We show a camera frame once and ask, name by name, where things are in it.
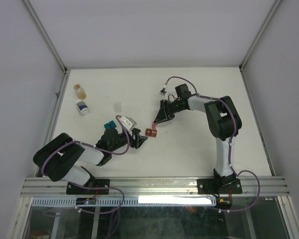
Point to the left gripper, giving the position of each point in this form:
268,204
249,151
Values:
136,142

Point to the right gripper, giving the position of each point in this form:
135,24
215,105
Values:
162,115

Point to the red pill box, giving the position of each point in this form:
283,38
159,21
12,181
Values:
151,132

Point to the white pill bottle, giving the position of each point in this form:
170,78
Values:
82,107

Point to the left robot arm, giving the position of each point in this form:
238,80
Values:
58,158

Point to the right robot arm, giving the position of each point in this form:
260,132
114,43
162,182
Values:
223,120

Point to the small glass vial orange pills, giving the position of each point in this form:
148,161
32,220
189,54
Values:
80,92

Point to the teal pill box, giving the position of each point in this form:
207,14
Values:
109,125

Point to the clear plastic pill box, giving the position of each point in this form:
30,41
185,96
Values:
118,108

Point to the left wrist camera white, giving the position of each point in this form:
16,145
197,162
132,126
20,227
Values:
127,122

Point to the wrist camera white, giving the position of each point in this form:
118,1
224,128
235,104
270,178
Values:
163,90
127,122

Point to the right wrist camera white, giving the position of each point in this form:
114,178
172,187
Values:
163,90

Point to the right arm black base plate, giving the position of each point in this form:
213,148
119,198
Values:
208,186

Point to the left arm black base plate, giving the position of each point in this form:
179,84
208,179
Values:
98,186

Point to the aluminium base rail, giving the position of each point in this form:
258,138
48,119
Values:
264,186

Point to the grey slotted cable duct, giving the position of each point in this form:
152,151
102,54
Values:
126,202

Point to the aluminium frame post right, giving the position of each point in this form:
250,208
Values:
267,20

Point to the aluminium frame post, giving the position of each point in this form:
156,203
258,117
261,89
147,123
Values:
267,20
44,35

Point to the aluminium frame post left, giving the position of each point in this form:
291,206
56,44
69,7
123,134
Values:
44,35

